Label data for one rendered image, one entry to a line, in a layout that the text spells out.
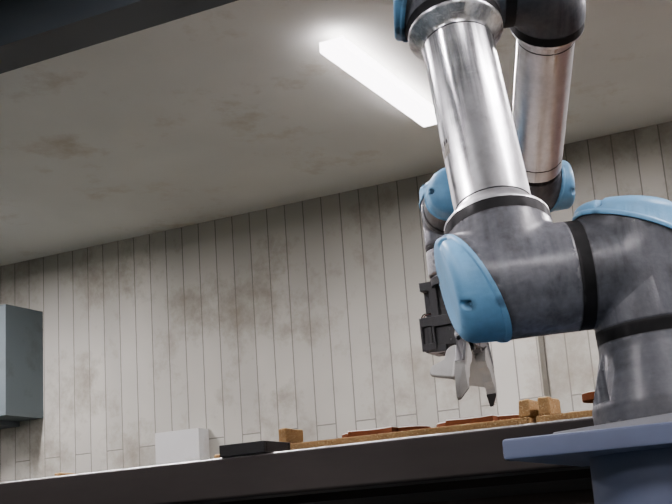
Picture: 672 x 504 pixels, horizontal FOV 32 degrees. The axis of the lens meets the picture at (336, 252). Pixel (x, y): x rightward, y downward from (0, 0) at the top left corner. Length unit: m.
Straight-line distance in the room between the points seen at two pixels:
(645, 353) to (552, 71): 0.50
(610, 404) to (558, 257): 0.15
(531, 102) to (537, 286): 0.47
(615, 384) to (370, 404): 6.21
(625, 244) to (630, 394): 0.15
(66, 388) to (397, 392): 2.64
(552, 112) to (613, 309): 0.47
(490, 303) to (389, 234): 6.30
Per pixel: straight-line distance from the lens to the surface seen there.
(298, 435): 1.85
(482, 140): 1.27
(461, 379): 1.71
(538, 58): 1.54
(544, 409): 1.66
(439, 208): 1.69
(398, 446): 1.57
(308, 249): 7.71
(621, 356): 1.19
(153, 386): 8.23
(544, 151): 1.65
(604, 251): 1.19
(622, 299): 1.19
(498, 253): 1.18
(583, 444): 1.11
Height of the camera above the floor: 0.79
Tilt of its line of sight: 14 degrees up
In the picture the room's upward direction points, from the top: 4 degrees counter-clockwise
